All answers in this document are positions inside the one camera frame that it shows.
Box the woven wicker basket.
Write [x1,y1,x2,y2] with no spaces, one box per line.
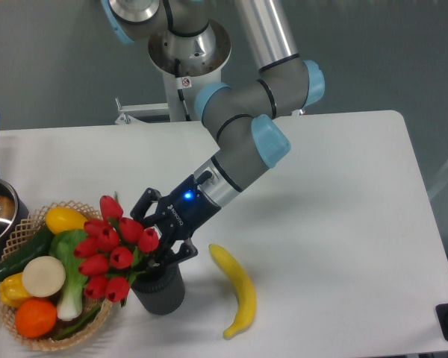
[0,201,112,352]

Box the dark green cucumber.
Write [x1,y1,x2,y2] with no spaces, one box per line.
[0,225,55,282]

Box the yellow banana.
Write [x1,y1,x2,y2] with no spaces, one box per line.
[208,244,257,339]

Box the green bok choy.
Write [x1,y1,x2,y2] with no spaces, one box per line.
[49,229,87,321]

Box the round beige bun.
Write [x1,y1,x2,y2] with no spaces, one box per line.
[22,256,66,298]

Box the dark grey ribbed vase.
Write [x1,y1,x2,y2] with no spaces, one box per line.
[131,265,185,315]

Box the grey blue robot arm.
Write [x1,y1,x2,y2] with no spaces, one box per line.
[102,1,325,269]

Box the red tulip bouquet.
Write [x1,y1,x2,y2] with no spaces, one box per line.
[73,195,160,305]

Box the green chili pepper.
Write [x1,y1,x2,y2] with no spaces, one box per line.
[52,305,101,340]

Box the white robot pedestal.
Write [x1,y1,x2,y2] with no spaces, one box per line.
[113,18,232,126]

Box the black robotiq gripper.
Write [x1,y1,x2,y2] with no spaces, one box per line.
[130,173,221,269]

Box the orange fruit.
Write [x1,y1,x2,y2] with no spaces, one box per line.
[14,298,57,339]

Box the yellow bell pepper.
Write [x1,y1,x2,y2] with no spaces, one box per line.
[0,272,33,308]

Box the yellow squash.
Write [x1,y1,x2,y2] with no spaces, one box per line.
[45,207,90,234]

